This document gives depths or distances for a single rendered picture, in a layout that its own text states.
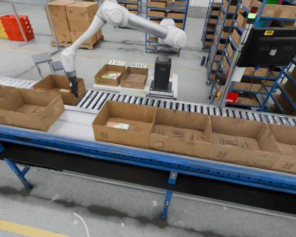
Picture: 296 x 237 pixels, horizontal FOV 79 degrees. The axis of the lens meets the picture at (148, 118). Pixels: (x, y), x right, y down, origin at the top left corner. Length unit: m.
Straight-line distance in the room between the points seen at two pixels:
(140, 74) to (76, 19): 3.56
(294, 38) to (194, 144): 1.15
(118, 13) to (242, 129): 1.22
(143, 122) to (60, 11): 4.85
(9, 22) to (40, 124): 5.71
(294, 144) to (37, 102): 2.08
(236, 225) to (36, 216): 1.90
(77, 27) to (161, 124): 4.69
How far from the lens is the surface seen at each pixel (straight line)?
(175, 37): 1.73
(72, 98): 1.93
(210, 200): 1.85
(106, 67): 2.59
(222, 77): 1.91
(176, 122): 1.43
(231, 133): 1.52
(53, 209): 2.18
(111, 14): 1.48
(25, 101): 1.91
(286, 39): 1.81
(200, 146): 1.18
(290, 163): 1.40
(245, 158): 1.29
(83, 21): 5.66
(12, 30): 7.11
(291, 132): 1.63
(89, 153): 1.41
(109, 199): 2.08
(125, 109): 1.44
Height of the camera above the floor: 1.85
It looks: 40 degrees down
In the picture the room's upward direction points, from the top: 3 degrees clockwise
